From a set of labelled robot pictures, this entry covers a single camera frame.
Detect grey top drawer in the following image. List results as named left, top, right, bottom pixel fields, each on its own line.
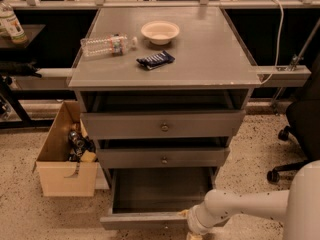
left=80, top=98, right=245, bottom=139

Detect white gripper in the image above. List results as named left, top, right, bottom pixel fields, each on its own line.
left=178, top=204, right=213, bottom=235

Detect grey metal railing beam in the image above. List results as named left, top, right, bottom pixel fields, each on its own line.
left=0, top=0, right=320, bottom=10

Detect white cable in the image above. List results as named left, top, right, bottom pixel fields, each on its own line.
left=259, top=0, right=285, bottom=86

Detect green label spray bottle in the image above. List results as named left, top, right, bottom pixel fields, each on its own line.
left=0, top=0, right=28, bottom=44

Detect black office chair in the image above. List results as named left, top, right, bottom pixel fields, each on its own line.
left=267, top=53, right=320, bottom=184

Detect yellow sponge in box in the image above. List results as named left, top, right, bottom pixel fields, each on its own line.
left=81, top=150, right=96, bottom=162

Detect black side table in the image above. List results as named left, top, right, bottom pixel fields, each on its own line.
left=0, top=24, right=51, bottom=129

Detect grey middle drawer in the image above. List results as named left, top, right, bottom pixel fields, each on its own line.
left=97, top=137, right=230, bottom=169

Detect dark blue snack packet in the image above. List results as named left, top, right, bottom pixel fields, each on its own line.
left=136, top=50, right=175, bottom=70

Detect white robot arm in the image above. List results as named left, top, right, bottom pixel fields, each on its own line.
left=180, top=160, right=320, bottom=240

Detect cardboard box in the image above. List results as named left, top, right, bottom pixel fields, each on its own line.
left=35, top=101, right=98, bottom=197

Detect cans inside box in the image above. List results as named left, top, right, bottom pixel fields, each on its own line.
left=68, top=131, right=96, bottom=162

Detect clear plastic water bottle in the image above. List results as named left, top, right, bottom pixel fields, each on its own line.
left=80, top=34, right=138, bottom=58

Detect grey bottom drawer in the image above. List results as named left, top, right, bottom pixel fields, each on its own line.
left=100, top=167, right=218, bottom=230

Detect grey drawer cabinet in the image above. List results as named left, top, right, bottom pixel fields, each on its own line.
left=67, top=6, right=263, bottom=172

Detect grey drawer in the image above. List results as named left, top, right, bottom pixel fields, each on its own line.
left=100, top=167, right=218, bottom=230
left=80, top=98, right=245, bottom=139
left=97, top=137, right=230, bottom=169

